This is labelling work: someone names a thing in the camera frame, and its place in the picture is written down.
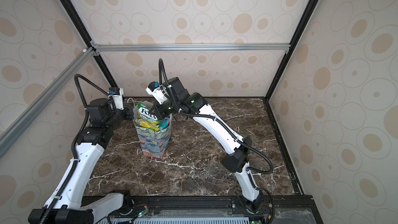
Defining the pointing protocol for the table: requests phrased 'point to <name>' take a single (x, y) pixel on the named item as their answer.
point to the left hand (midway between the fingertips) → (137, 101)
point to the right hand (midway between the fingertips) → (157, 108)
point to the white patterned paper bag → (155, 143)
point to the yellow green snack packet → (145, 120)
